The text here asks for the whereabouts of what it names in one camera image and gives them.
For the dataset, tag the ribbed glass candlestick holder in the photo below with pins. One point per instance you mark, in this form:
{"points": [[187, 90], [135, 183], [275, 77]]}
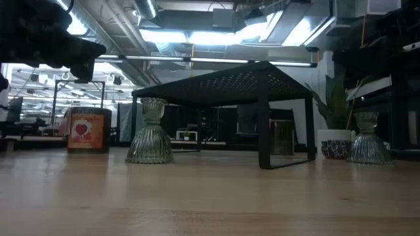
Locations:
{"points": [[368, 147], [151, 144]]}

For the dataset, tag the round silver ceiling duct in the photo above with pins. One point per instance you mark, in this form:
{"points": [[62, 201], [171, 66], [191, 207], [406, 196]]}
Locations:
{"points": [[146, 8]]}

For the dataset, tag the black perforated metal shelf riser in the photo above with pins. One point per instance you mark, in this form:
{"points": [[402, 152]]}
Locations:
{"points": [[229, 85]]}

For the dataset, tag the green plant in white pot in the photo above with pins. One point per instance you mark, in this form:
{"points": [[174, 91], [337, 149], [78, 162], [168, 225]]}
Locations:
{"points": [[334, 108]]}

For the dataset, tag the grey partition panel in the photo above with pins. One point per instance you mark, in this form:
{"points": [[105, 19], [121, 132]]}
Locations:
{"points": [[126, 124]]}

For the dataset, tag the black shelving unit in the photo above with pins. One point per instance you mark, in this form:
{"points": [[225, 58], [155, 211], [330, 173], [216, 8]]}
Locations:
{"points": [[403, 124]]}

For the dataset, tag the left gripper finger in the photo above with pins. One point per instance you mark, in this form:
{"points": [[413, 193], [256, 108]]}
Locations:
{"points": [[90, 47], [88, 55]]}

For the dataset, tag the small black ceiling sensor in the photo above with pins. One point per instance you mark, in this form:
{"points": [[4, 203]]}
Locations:
{"points": [[311, 49]]}

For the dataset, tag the black gantry frame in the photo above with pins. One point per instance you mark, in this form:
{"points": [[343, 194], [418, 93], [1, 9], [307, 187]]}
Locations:
{"points": [[54, 105]]}

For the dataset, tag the long LED tube light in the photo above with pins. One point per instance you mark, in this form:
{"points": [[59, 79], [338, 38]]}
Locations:
{"points": [[157, 58]]}

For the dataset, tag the heart label candle jar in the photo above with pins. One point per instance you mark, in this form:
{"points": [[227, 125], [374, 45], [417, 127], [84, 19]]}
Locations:
{"points": [[86, 131]]}

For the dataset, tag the dark computer monitor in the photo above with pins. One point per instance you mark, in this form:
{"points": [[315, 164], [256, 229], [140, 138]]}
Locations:
{"points": [[14, 109]]}

